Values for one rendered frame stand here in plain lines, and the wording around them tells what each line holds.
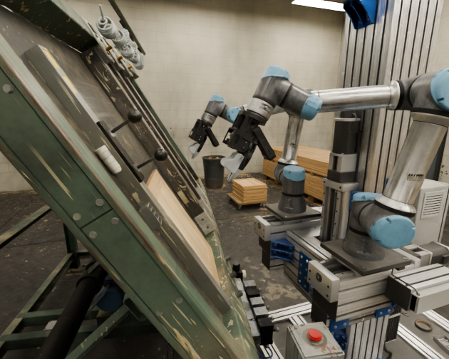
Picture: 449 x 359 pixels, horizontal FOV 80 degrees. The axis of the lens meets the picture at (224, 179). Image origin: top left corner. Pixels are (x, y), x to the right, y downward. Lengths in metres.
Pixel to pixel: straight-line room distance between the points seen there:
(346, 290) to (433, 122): 0.62
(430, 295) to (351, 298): 0.25
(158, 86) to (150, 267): 5.88
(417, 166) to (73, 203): 0.88
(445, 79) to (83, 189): 0.90
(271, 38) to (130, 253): 6.99
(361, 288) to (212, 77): 5.94
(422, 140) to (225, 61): 6.07
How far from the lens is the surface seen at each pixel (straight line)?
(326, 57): 8.17
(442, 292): 1.28
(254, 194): 4.42
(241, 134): 0.79
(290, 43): 7.59
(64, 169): 0.58
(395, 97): 1.04
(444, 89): 0.92
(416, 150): 0.94
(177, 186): 1.44
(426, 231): 1.60
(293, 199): 1.46
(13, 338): 2.36
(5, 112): 0.61
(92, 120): 0.81
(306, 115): 0.85
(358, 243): 1.12
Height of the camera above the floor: 1.55
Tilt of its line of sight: 14 degrees down
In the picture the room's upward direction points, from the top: straight up
